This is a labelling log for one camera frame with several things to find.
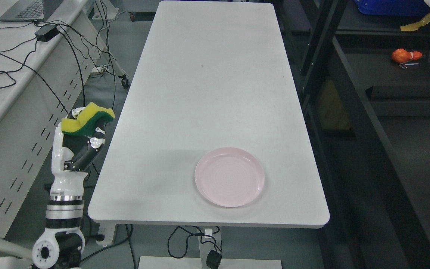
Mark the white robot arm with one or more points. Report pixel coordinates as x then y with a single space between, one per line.
61 244

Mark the orange plastic toy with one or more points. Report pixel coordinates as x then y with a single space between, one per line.
401 55

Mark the green yellow sponge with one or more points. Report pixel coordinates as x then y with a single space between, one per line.
84 122

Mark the grey laptop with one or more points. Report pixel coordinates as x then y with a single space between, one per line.
30 10

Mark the pink round plate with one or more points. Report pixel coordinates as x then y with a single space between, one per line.
229 177

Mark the yellow tape strip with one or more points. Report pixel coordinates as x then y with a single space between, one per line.
417 25

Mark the black metal shelf rack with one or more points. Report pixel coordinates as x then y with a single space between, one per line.
369 121

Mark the white table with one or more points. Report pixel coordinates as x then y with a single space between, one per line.
211 75

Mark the blue plastic bin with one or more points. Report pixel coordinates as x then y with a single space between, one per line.
413 8

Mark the white side desk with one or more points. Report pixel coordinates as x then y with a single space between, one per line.
39 83

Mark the white power strip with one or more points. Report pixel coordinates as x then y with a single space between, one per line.
98 71

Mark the black power adapter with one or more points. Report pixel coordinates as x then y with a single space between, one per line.
46 32

